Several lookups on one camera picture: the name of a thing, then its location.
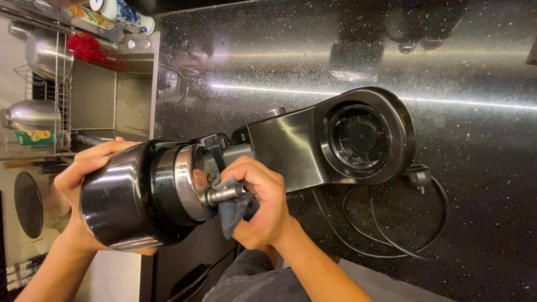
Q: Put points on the black stand mixer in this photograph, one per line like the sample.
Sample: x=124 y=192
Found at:
x=293 y=147

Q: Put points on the person's left hand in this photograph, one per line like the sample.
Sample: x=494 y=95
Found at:
x=69 y=191

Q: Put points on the round black pan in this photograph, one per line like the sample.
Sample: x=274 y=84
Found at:
x=28 y=205

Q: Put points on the red scrubber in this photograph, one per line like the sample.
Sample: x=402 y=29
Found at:
x=86 y=48

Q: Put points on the steel mixing bowl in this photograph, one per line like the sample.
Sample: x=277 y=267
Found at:
x=46 y=54

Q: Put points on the person's right fingers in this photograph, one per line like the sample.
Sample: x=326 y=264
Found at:
x=247 y=170

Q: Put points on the person's grey shorts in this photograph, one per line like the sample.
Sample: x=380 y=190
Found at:
x=251 y=281

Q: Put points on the green labelled can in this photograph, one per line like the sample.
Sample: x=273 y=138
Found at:
x=35 y=137

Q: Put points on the grey cleaning cloth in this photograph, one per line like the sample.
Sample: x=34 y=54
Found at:
x=230 y=214

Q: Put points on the yellow labelled bottle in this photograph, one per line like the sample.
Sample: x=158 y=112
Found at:
x=90 y=16

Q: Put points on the person's right hand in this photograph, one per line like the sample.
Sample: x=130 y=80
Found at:
x=268 y=209

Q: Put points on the steel sink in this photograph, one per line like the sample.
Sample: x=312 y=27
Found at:
x=113 y=96

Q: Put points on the blue white porcelain jar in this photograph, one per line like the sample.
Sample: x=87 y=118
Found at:
x=123 y=12

